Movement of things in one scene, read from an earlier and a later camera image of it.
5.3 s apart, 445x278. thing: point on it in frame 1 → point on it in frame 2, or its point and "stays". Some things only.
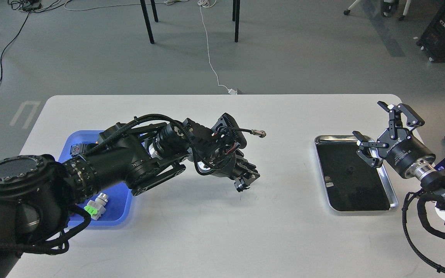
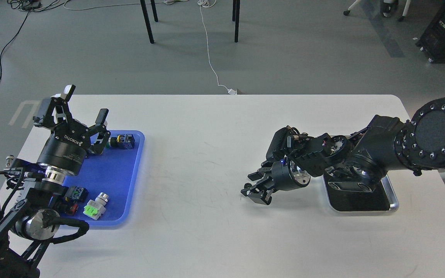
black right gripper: x=405 y=153 → x=286 y=176
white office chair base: x=388 y=7 stays
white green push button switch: x=96 y=208 stays
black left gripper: x=232 y=163 → x=65 y=150
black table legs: x=150 y=34 stays
